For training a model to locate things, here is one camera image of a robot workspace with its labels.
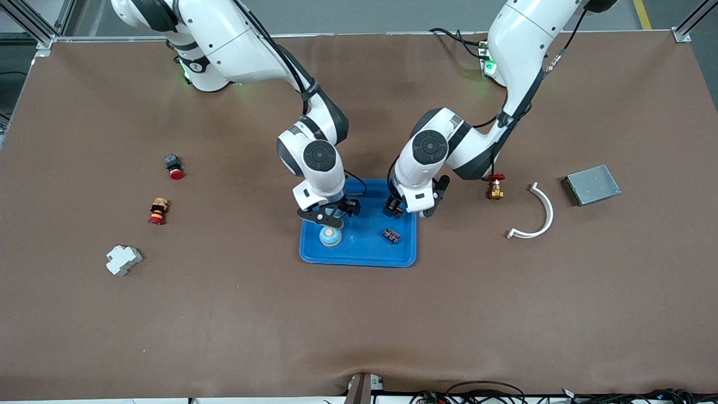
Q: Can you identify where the black cable to connector box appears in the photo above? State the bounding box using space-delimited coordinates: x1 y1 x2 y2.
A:
429 27 484 59

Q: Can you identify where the black cable along right arm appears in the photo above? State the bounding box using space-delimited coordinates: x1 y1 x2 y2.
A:
233 0 368 197

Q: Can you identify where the grey metal camera post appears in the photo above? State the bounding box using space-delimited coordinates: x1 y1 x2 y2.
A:
345 373 385 404

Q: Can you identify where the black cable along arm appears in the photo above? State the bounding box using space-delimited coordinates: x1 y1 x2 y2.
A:
233 0 368 197
471 8 590 180

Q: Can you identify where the silver metal plate module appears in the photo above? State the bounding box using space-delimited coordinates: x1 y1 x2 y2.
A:
563 164 622 206

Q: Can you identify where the black cable loop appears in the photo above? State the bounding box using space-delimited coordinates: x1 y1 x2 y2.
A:
412 380 528 404

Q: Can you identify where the white curved pipe clamp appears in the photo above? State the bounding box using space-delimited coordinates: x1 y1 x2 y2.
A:
507 182 554 240

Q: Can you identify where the black cable bundle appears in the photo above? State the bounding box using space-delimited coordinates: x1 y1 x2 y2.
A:
561 387 718 404

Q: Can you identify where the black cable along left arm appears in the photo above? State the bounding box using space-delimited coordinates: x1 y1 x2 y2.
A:
471 8 590 180

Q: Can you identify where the brown table mat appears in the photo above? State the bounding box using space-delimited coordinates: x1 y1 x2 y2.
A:
0 31 718 400

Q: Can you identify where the white circuit breaker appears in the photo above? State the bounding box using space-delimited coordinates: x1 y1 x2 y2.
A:
106 245 143 277

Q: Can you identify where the blue plastic tray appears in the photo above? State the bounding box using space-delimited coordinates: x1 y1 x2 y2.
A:
299 178 417 268

